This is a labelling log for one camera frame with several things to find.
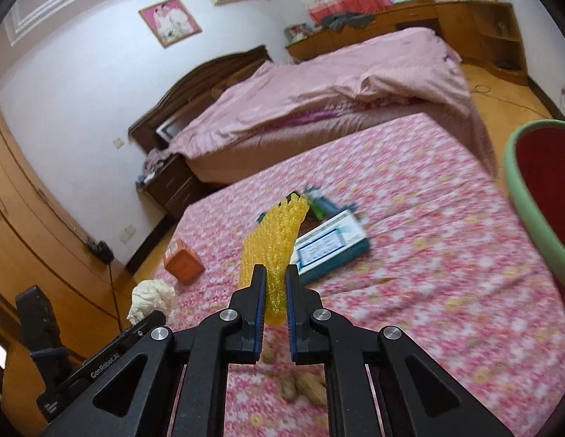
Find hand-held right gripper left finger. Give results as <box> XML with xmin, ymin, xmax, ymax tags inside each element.
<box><xmin>41</xmin><ymin>264</ymin><xmax>268</xmax><ymax>437</ymax></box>

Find grey clothes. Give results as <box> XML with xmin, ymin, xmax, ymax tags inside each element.
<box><xmin>319</xmin><ymin>11</ymin><xmax>375</xmax><ymax>32</ymax></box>

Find wooden wardrobe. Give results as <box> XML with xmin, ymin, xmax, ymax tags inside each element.
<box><xmin>0</xmin><ymin>95</ymin><xmax>142</xmax><ymax>437</ymax></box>

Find pile of clothes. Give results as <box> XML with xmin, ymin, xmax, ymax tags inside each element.
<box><xmin>136</xmin><ymin>148</ymin><xmax>174</xmax><ymax>187</ymax></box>

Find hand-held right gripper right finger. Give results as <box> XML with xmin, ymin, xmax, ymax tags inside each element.
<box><xmin>285</xmin><ymin>264</ymin><xmax>515</xmax><ymax>437</ymax></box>

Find long wooden cabinet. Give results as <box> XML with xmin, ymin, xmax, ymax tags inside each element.
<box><xmin>286</xmin><ymin>0</ymin><xmax>483</xmax><ymax>62</ymax></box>

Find orange cardboard box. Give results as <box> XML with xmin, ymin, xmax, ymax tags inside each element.
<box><xmin>163</xmin><ymin>240</ymin><xmax>205</xmax><ymax>285</ymax></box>

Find dark wooden bed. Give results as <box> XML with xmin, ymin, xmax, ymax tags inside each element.
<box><xmin>129</xmin><ymin>46</ymin><xmax>474</xmax><ymax>187</ymax></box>

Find white and teal box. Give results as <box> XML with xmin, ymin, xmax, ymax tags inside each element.
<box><xmin>289</xmin><ymin>209</ymin><xmax>371</xmax><ymax>283</ymax></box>

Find green cardboard box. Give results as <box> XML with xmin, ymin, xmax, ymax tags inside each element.
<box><xmin>307</xmin><ymin>193</ymin><xmax>335</xmax><ymax>220</ymax></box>

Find dark wooden nightstand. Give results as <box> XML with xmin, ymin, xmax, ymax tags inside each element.
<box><xmin>137</xmin><ymin>152</ymin><xmax>205</xmax><ymax>219</ymax></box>

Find wooden corner shelf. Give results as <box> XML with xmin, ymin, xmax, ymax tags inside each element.
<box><xmin>469</xmin><ymin>1</ymin><xmax>529</xmax><ymax>85</ymax></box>

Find black adapter cable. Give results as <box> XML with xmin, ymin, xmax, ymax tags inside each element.
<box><xmin>107</xmin><ymin>259</ymin><xmax>129</xmax><ymax>333</ymax></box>

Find black power adapter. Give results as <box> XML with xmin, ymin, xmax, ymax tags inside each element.
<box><xmin>86</xmin><ymin>240</ymin><xmax>114</xmax><ymax>262</ymax></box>

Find yellow foam net sleeve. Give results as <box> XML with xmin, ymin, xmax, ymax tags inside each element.
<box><xmin>239</xmin><ymin>193</ymin><xmax>308</xmax><ymax>328</ymax></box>

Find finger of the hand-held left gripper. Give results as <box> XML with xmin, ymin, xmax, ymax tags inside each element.
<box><xmin>126</xmin><ymin>311</ymin><xmax>168</xmax><ymax>335</ymax></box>

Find red bin with green rim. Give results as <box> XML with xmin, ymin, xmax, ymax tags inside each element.
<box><xmin>505</xmin><ymin>119</ymin><xmax>565</xmax><ymax>299</ymax></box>

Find small crumpled white paper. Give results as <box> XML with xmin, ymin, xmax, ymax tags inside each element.
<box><xmin>127</xmin><ymin>280</ymin><xmax>176</xmax><ymax>324</ymax></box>

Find thin floor cable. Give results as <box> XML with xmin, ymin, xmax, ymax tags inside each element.
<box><xmin>469</xmin><ymin>83</ymin><xmax>556</xmax><ymax>114</ymax></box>

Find framed wall photo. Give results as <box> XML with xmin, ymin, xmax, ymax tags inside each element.
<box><xmin>138</xmin><ymin>0</ymin><xmax>203</xmax><ymax>48</ymax></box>

